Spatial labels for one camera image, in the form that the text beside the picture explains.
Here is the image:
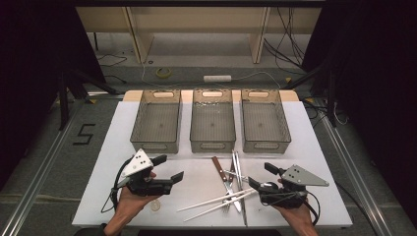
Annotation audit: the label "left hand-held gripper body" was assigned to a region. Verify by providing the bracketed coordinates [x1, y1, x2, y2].
[115, 147, 174, 198]

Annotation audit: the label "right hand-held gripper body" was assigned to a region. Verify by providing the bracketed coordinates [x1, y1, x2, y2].
[258, 163, 330, 210]

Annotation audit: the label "wooden-handled fork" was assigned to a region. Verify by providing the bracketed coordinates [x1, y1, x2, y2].
[222, 158, 237, 214]

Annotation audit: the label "smoky clear plastic bin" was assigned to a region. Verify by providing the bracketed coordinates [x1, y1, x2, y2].
[240, 88, 292, 154]
[189, 88, 237, 154]
[129, 88, 183, 154]

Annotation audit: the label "wooden-handled knife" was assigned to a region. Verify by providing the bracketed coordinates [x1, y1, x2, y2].
[210, 155, 244, 213]

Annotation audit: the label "white chopstick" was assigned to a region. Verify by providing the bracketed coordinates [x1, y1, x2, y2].
[176, 188, 256, 212]
[182, 190, 260, 223]

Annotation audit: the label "person's right hand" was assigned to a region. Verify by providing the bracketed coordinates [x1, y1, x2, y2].
[272, 196, 316, 228]

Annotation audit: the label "person's left hand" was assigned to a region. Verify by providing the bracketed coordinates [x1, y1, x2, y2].
[115, 171, 161, 220]

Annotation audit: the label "black metal stand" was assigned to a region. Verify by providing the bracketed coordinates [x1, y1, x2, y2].
[281, 63, 338, 127]
[57, 70, 121, 131]

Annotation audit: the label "yellow tape roll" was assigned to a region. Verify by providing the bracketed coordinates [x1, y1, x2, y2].
[155, 67, 172, 79]

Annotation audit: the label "white power strip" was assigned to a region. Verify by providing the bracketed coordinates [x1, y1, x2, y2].
[203, 75, 233, 84]

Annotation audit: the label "black curtain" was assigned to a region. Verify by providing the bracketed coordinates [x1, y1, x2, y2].
[0, 0, 106, 195]
[301, 0, 417, 227]

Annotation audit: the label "beige wooden desk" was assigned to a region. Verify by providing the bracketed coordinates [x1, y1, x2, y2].
[76, 6, 323, 65]

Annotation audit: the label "right hand-held gripper black cable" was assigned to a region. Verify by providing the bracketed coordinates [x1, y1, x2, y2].
[303, 190, 322, 227]

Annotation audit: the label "hand-held gripper black cable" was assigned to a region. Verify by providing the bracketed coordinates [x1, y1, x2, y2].
[303, 190, 322, 227]
[100, 158, 134, 214]

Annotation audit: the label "left hand-held gripper black cable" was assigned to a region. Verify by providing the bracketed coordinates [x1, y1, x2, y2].
[100, 158, 134, 214]

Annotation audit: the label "tangled floor cables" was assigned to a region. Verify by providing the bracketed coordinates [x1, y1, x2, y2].
[301, 96, 350, 129]

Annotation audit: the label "aluminium floor rail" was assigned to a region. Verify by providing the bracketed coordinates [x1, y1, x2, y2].
[0, 97, 83, 236]
[318, 114, 392, 236]

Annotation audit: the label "white cable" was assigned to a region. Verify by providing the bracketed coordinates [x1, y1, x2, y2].
[141, 60, 283, 90]

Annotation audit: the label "thin black floor cable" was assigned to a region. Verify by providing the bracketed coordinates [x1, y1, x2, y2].
[96, 52, 129, 68]

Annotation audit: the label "black cable bundle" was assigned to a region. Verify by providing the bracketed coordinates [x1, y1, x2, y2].
[264, 7, 306, 72]

